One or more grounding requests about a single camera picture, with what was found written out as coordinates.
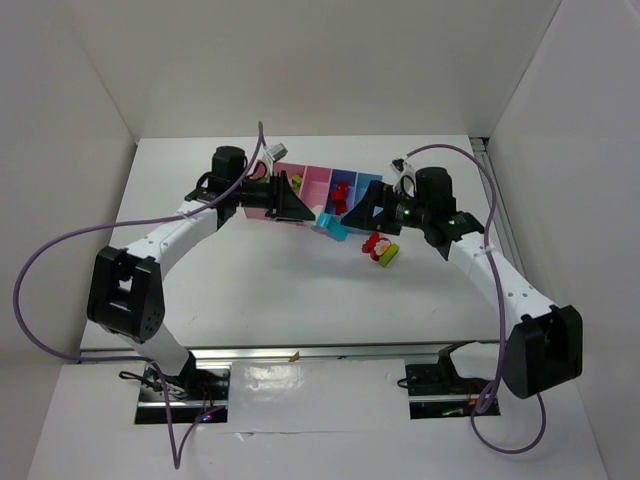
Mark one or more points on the red lego brick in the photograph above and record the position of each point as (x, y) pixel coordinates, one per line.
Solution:
(340, 192)
(340, 207)

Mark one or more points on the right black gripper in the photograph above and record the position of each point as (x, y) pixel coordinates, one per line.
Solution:
(381, 203)

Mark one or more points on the lime green base brick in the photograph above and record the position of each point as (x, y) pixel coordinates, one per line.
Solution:
(388, 254)

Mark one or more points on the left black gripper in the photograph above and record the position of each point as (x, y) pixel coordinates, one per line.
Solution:
(275, 195)

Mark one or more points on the small pink container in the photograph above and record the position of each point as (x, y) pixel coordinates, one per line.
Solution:
(315, 186)

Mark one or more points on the front aluminium rail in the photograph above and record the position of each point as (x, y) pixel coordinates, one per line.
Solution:
(408, 351)

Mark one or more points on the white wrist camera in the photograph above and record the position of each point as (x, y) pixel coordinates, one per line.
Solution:
(273, 154)
(405, 183)

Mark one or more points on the red flower lego figure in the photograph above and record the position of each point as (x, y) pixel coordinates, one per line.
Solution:
(375, 246)

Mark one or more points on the right side aluminium rail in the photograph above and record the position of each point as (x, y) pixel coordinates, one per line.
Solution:
(503, 233)

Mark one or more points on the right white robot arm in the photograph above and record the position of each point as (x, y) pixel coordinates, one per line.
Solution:
(541, 344)

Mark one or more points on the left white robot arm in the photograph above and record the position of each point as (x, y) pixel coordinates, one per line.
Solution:
(126, 296)

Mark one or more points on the teal lego piece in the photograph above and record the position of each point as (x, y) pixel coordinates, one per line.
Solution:
(329, 225)

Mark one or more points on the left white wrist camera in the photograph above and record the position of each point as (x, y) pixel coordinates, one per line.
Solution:
(273, 154)

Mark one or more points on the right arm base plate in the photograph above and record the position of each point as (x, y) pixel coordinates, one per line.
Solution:
(437, 391)

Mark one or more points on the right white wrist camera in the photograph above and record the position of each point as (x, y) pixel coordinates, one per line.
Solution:
(405, 183)

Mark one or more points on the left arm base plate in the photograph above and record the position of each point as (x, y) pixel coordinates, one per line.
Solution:
(208, 399)

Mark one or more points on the green long lego brick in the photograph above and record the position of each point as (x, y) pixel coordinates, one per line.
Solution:
(296, 183)

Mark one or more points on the purple container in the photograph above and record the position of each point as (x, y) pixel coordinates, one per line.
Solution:
(341, 176)

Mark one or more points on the aluminium rail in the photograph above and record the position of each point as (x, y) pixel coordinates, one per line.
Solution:
(408, 351)
(503, 233)

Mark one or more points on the large pink container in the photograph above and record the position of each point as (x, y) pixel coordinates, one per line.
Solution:
(262, 174)

